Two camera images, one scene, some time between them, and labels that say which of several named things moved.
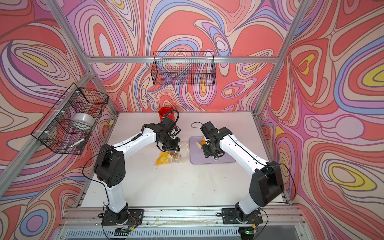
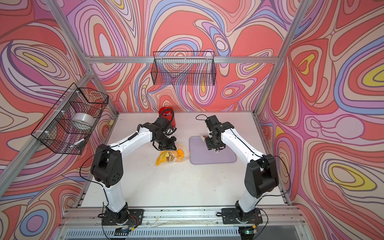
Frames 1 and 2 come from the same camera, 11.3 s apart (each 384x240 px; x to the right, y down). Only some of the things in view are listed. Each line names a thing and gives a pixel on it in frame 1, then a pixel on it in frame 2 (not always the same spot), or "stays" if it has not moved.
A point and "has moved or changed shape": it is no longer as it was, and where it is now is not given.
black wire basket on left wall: [69, 124] stays
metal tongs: [197, 144] has moved or changed shape
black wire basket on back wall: [184, 68] stays
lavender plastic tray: [197, 156] stays
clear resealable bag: [174, 156] stays
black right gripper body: [209, 150] -> [211, 143]
